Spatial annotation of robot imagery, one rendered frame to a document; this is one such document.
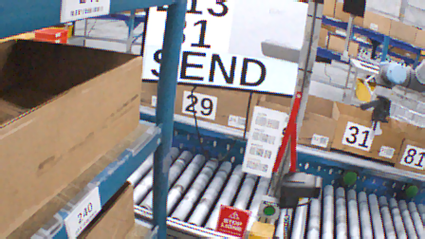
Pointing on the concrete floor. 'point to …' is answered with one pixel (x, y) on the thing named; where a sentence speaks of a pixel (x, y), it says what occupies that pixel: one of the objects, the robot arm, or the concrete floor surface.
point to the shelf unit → (22, 11)
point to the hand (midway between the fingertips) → (370, 137)
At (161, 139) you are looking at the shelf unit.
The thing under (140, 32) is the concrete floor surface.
